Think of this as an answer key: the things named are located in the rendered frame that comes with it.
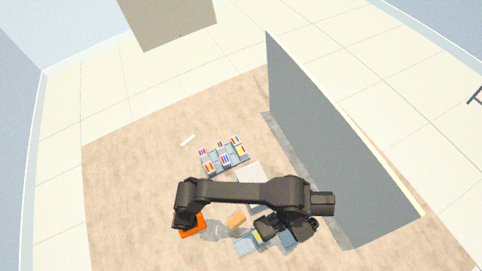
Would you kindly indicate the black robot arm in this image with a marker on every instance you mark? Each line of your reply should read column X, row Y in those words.
column 289, row 195

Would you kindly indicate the large grey wall panel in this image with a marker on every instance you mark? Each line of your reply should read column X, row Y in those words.
column 370, row 199

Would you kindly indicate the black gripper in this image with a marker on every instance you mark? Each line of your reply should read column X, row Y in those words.
column 270, row 225

